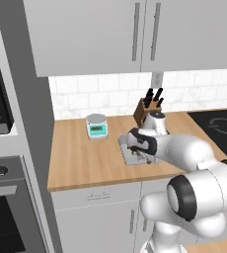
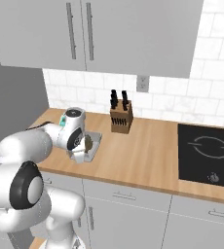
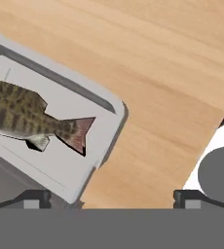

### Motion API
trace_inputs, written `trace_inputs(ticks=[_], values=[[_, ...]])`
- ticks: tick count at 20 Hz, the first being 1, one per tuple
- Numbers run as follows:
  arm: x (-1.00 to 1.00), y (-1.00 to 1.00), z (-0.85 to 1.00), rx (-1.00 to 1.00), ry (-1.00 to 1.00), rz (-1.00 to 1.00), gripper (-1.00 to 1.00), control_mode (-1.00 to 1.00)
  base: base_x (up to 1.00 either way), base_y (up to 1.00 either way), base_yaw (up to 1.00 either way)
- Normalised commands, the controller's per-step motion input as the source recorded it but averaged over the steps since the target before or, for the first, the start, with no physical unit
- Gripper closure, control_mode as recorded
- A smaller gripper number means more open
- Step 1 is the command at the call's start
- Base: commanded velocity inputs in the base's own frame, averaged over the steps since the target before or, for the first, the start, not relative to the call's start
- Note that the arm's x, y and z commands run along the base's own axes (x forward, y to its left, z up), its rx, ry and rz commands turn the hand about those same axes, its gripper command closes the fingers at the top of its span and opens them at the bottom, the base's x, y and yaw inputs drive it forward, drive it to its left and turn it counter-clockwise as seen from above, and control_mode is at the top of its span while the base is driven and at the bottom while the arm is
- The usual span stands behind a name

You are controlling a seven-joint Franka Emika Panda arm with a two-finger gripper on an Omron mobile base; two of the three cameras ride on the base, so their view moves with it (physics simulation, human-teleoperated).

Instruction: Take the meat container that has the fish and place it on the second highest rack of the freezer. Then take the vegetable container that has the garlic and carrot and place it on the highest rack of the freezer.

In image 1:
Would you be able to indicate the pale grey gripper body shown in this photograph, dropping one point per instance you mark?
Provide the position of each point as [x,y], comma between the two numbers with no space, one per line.
[124,149]

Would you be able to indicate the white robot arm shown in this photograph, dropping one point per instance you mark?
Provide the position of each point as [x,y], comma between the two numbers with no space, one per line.
[197,184]

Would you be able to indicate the grey lower cupboard door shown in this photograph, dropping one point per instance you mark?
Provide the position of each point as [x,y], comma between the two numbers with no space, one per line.
[95,229]
[148,189]

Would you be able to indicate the white kitchen scale teal display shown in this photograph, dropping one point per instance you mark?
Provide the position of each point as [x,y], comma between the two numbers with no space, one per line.
[96,126]

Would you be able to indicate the wooden knife block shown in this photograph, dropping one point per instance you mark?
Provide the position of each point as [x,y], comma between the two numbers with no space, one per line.
[140,113]

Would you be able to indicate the grey drawer front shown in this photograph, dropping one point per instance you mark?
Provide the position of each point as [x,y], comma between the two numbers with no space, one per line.
[95,196]

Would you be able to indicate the black hob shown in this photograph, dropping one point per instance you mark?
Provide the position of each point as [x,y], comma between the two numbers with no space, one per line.
[217,130]

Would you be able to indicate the grey tall appliance cabinet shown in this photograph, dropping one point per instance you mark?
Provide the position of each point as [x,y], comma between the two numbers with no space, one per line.
[30,108]

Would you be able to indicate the wide grey upper cupboard door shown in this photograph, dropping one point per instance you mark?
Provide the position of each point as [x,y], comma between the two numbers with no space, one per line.
[82,36]

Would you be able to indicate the black oven knob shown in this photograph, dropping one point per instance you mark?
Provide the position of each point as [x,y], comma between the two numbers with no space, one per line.
[1,170]

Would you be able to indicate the narrow grey upper cupboard door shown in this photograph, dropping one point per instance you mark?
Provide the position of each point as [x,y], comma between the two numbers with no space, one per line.
[191,33]

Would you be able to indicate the steel built-in oven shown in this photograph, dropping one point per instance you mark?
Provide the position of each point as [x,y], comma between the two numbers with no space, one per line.
[7,210]

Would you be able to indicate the white wall socket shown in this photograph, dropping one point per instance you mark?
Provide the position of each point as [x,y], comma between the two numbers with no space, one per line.
[157,79]

